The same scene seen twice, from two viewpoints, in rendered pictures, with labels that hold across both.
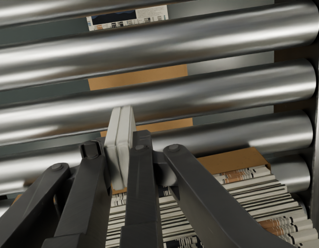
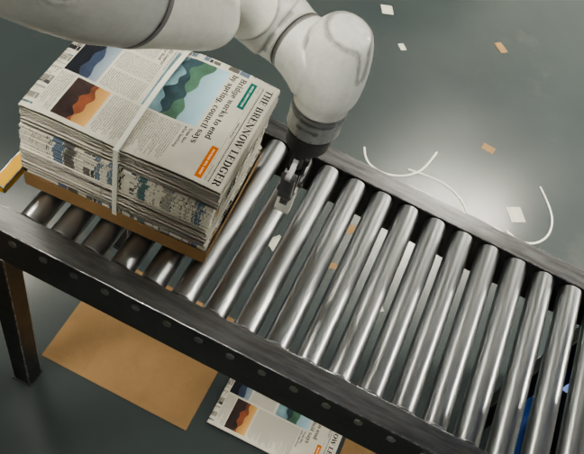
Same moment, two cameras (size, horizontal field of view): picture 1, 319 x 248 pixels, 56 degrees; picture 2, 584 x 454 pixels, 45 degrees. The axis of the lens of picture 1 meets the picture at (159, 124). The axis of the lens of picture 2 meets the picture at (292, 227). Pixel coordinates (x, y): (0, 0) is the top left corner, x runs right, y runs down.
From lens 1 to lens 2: 1.16 m
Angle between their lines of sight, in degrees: 40
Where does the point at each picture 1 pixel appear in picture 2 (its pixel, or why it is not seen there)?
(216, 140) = (216, 252)
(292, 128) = (195, 289)
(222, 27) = (272, 287)
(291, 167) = (166, 277)
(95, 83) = not seen: hidden behind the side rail
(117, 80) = not seen: hidden behind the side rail
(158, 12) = (220, 415)
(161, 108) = (254, 241)
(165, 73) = (152, 380)
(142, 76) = (168, 356)
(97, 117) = (269, 215)
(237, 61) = not seen: outside the picture
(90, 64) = (294, 231)
